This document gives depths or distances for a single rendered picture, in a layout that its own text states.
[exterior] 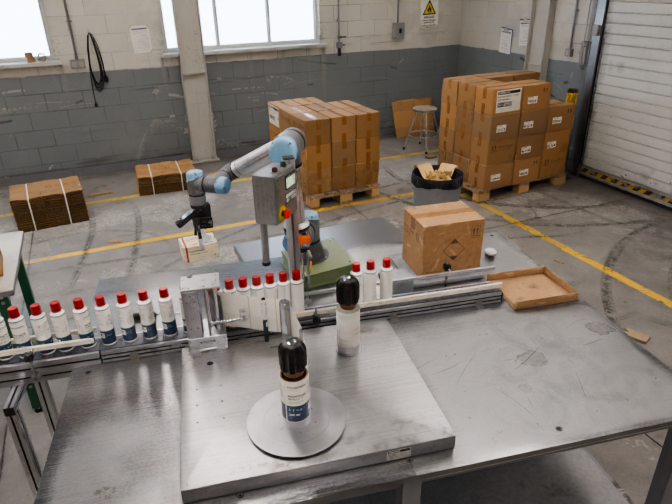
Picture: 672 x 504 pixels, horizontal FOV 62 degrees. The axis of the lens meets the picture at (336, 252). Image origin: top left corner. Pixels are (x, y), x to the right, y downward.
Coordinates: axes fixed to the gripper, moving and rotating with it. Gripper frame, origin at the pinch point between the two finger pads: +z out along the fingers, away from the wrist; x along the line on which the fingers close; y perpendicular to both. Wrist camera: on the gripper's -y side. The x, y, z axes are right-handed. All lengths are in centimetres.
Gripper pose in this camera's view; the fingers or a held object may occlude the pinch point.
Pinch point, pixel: (198, 244)
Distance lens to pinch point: 269.5
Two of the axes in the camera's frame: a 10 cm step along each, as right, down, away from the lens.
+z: 0.1, 9.0, 4.3
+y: 9.2, -1.8, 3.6
